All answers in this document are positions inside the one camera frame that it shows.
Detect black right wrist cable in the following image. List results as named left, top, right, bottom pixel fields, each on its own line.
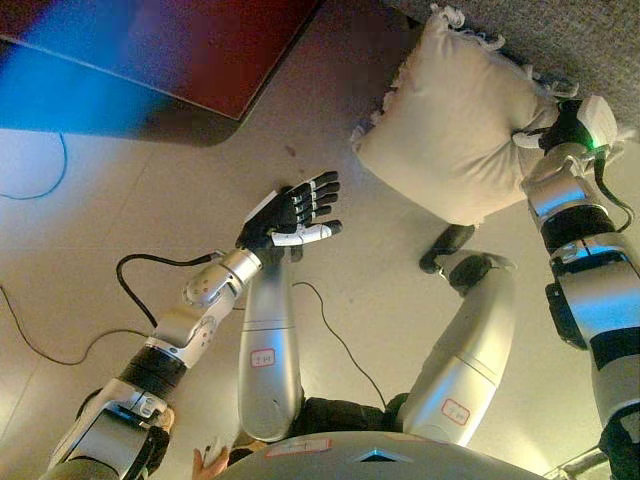
left=592, top=148, right=636, bottom=234

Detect reddish brown wooden cabinet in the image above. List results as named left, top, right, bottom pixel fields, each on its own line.
left=0, top=0, right=322, bottom=121

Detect grey fabric tub armchair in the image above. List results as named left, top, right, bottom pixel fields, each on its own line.
left=384, top=0, right=640, bottom=139

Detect bare person hand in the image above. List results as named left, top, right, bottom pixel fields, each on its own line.
left=192, top=433, right=232, bottom=480

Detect silver robot leg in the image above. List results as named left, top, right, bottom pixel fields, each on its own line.
left=234, top=247, right=307, bottom=444
left=398, top=223, right=519, bottom=449

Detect grey robot torso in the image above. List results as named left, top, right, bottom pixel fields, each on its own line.
left=199, top=394, right=559, bottom=480

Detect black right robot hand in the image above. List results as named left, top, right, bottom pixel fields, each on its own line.
left=512, top=94, right=619, bottom=151

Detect thick black wrist cable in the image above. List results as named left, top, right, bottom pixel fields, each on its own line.
left=115, top=251, right=225, bottom=329

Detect cream fringed throw pillow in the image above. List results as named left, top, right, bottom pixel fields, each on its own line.
left=349, top=2, right=581, bottom=229

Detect thin blue floor cable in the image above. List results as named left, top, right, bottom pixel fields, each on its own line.
left=0, top=131, right=69, bottom=202

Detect thin black floor cable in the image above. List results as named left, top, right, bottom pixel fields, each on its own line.
left=291, top=280, right=390, bottom=412
left=0, top=283, right=157, bottom=367

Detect silver right robot leg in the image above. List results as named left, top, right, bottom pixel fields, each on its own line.
left=398, top=223, right=519, bottom=449

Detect silver left robot leg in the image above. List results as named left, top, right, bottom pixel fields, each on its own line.
left=234, top=247, right=307, bottom=444

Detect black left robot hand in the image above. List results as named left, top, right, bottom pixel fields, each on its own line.
left=234, top=170, right=345, bottom=264

